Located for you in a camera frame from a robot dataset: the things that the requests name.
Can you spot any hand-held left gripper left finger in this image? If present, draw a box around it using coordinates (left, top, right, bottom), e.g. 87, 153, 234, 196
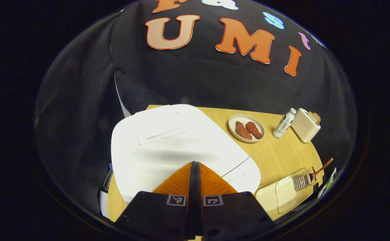
115, 161, 196, 241

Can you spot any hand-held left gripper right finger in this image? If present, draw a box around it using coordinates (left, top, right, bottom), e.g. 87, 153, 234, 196
196, 162, 276, 241

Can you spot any clear lidded rice box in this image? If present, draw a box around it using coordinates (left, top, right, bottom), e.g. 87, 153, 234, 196
255, 167, 316, 221

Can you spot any white rice cooker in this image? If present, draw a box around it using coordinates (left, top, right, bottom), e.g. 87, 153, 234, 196
111, 104, 261, 205

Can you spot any brown wooden spoon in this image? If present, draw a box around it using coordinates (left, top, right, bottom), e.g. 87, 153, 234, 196
309, 158, 334, 181

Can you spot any grey ribbed object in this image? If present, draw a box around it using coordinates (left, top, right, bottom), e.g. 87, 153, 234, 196
103, 169, 114, 191

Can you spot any brown steak piece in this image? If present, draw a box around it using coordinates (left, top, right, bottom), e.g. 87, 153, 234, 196
245, 122, 263, 140
235, 121, 253, 140

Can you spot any white round plate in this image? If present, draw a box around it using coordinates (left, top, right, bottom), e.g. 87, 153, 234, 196
228, 114, 265, 143

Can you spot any white green milk bottle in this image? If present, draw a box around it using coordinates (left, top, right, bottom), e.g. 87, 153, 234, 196
272, 108, 297, 139

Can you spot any white toaster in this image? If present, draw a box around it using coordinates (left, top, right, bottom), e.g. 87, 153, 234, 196
291, 108, 321, 143

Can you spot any black backdrop cloth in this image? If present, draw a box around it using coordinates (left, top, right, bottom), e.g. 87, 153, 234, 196
34, 0, 360, 216

